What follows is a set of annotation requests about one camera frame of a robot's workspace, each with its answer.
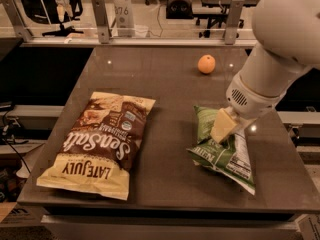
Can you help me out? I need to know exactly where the Late July sea salt chip bag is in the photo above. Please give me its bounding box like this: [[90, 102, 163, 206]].
[[37, 92, 155, 200]]

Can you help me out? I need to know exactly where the middle metal railing post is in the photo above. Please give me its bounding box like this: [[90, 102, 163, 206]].
[[92, 0, 111, 44]]

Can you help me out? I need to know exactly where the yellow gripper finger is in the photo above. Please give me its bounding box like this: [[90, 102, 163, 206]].
[[210, 107, 240, 143]]

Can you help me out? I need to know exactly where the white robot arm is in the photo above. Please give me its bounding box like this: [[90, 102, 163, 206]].
[[211, 0, 320, 143]]

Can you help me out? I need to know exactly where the left metal railing post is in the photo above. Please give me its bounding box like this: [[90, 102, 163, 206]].
[[0, 0, 33, 42]]

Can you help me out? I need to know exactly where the right metal railing post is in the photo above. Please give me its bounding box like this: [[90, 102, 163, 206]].
[[224, 0, 244, 45]]

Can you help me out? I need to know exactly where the green jalapeno chip bag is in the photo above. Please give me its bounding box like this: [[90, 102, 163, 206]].
[[187, 106, 255, 195]]

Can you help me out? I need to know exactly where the orange fruit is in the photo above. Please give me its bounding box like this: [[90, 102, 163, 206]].
[[197, 55, 216, 74]]

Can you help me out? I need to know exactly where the black desk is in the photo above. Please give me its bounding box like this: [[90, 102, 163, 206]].
[[193, 0, 258, 38]]

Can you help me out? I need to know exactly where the white numbered pillar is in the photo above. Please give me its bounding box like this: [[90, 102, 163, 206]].
[[113, 0, 135, 37]]

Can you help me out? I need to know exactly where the metal railing post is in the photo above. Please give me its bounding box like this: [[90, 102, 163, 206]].
[[224, 0, 244, 45], [92, 0, 111, 44], [0, 0, 33, 42]]

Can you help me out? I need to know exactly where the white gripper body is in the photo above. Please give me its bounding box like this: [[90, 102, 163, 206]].
[[226, 73, 283, 128]]

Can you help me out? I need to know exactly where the black cable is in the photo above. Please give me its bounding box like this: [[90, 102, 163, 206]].
[[0, 108, 33, 177]]

